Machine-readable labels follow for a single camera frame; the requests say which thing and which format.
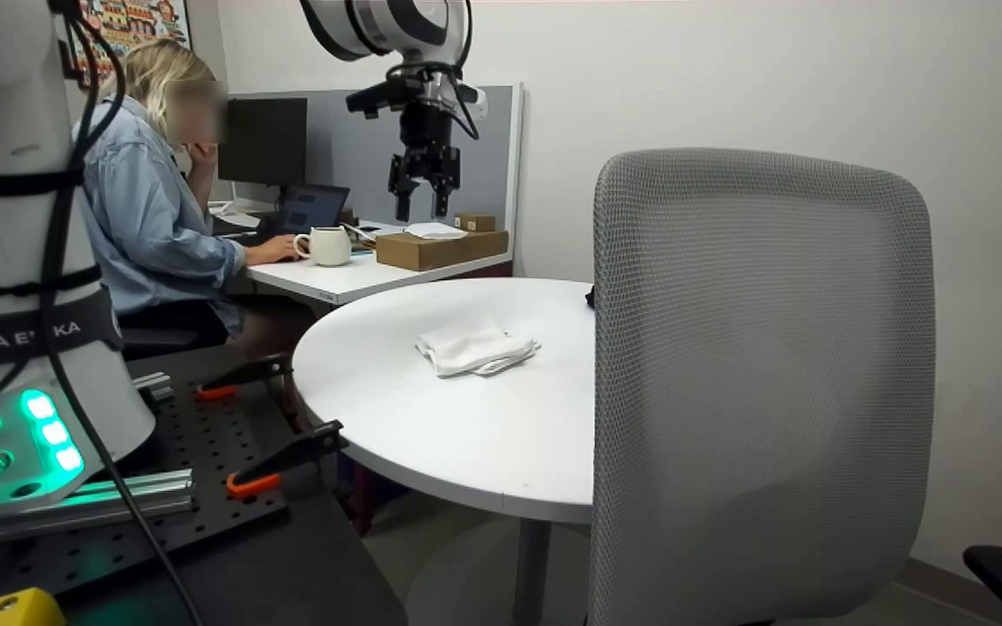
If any colourful wall poster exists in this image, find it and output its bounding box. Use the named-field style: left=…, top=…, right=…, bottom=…
left=71, top=0, right=198, bottom=86

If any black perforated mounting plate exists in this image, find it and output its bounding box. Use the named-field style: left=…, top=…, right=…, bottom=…
left=0, top=343, right=415, bottom=626

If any grey partition panel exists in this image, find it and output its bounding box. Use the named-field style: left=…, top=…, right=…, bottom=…
left=219, top=79, right=526, bottom=282

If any silver aluminium rail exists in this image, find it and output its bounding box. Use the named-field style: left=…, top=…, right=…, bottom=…
left=0, top=462, right=198, bottom=538

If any white towel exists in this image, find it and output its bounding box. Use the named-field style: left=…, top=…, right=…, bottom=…
left=412, top=317, right=546, bottom=381

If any black computer monitor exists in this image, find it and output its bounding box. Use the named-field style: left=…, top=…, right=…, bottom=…
left=214, top=93, right=312, bottom=192

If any yellow plastic item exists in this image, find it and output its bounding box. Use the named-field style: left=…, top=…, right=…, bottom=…
left=0, top=581, right=71, bottom=626

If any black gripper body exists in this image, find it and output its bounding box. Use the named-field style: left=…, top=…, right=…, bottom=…
left=394, top=66, right=466, bottom=178

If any black office chair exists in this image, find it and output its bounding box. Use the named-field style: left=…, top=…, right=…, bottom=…
left=116, top=295, right=241, bottom=366

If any white office desk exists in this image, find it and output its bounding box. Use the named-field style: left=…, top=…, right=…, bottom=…
left=242, top=247, right=518, bottom=312

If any grey mesh office chair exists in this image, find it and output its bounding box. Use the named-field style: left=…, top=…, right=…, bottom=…
left=583, top=142, right=938, bottom=626

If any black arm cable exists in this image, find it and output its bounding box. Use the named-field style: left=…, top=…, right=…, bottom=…
left=448, top=75, right=482, bottom=147

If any white paper sheet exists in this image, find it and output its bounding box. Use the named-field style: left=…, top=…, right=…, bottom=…
left=405, top=214, right=473, bottom=247

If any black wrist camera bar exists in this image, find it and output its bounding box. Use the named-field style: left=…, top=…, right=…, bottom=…
left=343, top=75, right=415, bottom=122

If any open laptop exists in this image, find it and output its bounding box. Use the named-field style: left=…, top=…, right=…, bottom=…
left=274, top=179, right=355, bottom=236

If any stack of white papers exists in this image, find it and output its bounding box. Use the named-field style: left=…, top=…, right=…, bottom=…
left=205, top=195, right=269, bottom=234

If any woman in denim shirt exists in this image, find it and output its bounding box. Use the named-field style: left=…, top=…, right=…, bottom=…
left=78, top=38, right=312, bottom=359

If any grey table pedestal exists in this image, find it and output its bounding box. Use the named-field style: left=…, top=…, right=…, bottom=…
left=507, top=510, right=558, bottom=626

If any large cardboard box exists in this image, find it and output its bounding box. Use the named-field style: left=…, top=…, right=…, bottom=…
left=372, top=224, right=515, bottom=273

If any white mug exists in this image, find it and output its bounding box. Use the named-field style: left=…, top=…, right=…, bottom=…
left=290, top=224, right=358, bottom=270

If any black clamp orange handle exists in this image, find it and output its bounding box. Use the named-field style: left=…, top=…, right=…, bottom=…
left=191, top=351, right=297, bottom=409
left=224, top=418, right=348, bottom=503

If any small cardboard box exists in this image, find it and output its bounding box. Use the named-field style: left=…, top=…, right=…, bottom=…
left=452, top=208, right=503, bottom=236

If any black base cable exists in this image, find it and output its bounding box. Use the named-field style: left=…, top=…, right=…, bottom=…
left=0, top=0, right=207, bottom=626

